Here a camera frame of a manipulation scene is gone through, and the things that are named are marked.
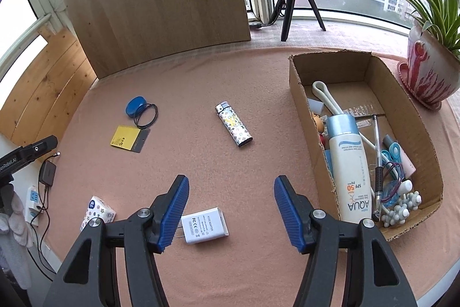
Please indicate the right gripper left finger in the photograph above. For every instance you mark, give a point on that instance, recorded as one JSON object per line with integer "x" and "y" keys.
{"x": 167, "y": 210}

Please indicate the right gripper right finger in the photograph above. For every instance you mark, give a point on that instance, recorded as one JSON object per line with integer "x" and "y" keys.
{"x": 295, "y": 212}

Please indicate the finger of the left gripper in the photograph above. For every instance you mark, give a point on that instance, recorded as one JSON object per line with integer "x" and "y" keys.
{"x": 39, "y": 149}

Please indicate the white charger plug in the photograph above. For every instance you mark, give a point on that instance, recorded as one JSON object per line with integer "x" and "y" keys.
{"x": 205, "y": 225}

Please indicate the sunscreen tube blue cap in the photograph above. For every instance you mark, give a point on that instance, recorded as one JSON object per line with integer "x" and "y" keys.
{"x": 350, "y": 168}

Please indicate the patterned tissue pack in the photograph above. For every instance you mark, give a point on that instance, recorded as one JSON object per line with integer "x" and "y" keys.
{"x": 97, "y": 208}

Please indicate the yellow grey card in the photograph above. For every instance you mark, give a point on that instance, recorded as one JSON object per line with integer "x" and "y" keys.
{"x": 129, "y": 138}

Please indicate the orange red toy figure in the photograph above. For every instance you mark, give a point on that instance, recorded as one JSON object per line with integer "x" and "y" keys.
{"x": 320, "y": 127}

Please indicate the silver black pen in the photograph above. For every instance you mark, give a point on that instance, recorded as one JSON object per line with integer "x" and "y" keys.
{"x": 378, "y": 172}

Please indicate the patterned lighter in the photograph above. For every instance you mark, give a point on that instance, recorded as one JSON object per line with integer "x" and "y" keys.
{"x": 233, "y": 124}

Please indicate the translucent white cap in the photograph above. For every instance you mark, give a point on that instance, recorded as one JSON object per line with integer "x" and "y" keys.
{"x": 316, "y": 106}

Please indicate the pink lip balm tube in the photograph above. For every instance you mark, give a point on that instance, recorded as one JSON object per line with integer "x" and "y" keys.
{"x": 408, "y": 166}

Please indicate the blue round tin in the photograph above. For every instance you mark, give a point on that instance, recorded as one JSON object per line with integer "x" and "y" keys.
{"x": 134, "y": 105}

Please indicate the left white gloved hand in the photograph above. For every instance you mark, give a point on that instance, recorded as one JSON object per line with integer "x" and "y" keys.
{"x": 16, "y": 239}

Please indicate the black power adapter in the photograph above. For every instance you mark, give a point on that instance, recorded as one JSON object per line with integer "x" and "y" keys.
{"x": 47, "y": 173}

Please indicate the light pine wooden board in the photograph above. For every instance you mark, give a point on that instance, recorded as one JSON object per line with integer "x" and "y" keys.
{"x": 47, "y": 95}

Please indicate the white power strip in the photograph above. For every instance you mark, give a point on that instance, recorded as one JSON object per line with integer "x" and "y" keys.
{"x": 33, "y": 206}

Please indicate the cardboard box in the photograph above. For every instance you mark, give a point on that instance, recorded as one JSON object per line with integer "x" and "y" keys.
{"x": 364, "y": 85}

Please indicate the red white flower pot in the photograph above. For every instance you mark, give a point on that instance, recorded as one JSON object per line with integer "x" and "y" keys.
{"x": 431, "y": 72}

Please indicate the spider plant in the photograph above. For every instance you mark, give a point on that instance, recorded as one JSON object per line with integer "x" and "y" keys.
{"x": 441, "y": 19}

